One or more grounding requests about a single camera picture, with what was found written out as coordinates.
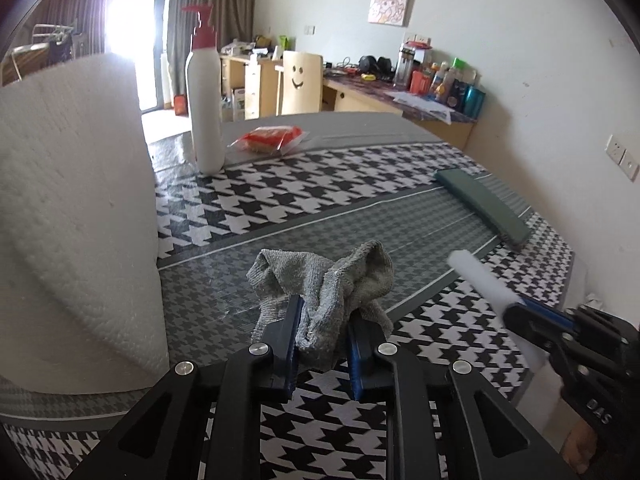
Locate red snack packet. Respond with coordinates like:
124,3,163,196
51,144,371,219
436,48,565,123
228,125,308,155

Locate wooden desk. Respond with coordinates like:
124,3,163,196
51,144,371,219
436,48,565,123
222,55,476,150

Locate white pump bottle red cap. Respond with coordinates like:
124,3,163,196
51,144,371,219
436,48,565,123
182,4,226,176

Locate anime wall picture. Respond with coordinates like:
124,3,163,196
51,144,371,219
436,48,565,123
367,0,408,27

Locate teal bottle on desk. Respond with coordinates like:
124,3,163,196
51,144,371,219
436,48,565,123
463,86,486,119

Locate metal bunk bed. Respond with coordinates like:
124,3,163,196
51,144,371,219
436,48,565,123
1,24,75,86

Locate brown curtain left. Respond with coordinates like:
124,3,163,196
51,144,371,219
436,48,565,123
32,0,106,55

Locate grey towel cloth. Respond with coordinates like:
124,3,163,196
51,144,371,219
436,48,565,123
246,240,394,372

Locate houndstooth table mat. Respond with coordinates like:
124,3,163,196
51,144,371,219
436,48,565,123
1,133,574,479

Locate brown curtain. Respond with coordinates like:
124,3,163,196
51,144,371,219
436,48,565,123
165,0,262,106
32,0,106,55

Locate papers on desk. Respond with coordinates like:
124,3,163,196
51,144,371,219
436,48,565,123
385,91,473,126

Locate wall power socket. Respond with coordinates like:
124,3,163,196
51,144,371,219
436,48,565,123
605,136,639,182

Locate white foam box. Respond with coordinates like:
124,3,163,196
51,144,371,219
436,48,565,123
1,54,168,394

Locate dark green smartphone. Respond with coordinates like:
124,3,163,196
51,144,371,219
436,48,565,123
434,168,532,252

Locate orange floor item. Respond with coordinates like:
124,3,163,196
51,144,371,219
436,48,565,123
172,94,188,116

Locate wooden chair smiley face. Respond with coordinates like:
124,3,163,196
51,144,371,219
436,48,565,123
277,50,324,116

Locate brown curtain right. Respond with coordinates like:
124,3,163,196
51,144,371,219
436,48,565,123
165,0,262,106

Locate person's right hand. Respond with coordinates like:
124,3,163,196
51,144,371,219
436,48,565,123
560,419,597,474

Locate black headphones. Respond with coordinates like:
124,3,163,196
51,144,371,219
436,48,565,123
358,55,395,81

